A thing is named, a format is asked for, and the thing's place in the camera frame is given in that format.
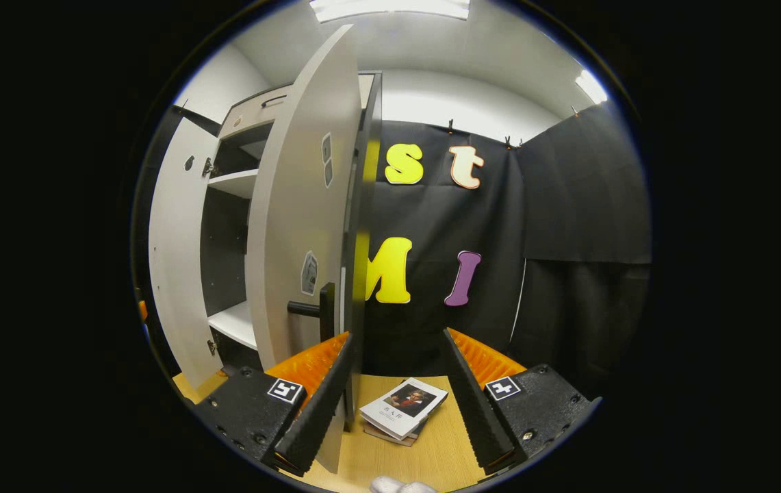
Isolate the ceiling light panel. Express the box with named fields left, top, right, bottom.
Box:
left=309, top=0, right=471, bottom=23
left=575, top=68, right=608, bottom=105

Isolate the cabinet drawer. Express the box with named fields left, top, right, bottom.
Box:
left=218, top=74, right=376, bottom=141

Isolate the brown cover book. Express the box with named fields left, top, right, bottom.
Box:
left=363, top=419, right=425, bottom=448

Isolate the black backdrop cloth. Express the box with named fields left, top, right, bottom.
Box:
left=133, top=103, right=652, bottom=398

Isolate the white cabinet with dark frame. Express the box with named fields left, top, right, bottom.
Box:
left=199, top=71, right=384, bottom=433

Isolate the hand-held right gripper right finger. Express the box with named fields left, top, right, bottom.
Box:
left=442, top=327, right=602, bottom=477

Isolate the cabinet door with heart sticker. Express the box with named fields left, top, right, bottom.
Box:
left=149, top=116, right=223, bottom=391

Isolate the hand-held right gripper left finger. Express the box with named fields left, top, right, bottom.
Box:
left=193, top=331, right=355, bottom=478

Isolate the white portrait cover book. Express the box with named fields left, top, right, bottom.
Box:
left=359, top=377, right=449, bottom=441

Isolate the black door handle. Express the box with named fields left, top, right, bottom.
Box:
left=287, top=282, right=336, bottom=343

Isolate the cabinet door with square stickers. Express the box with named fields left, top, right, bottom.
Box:
left=245, top=24, right=363, bottom=475

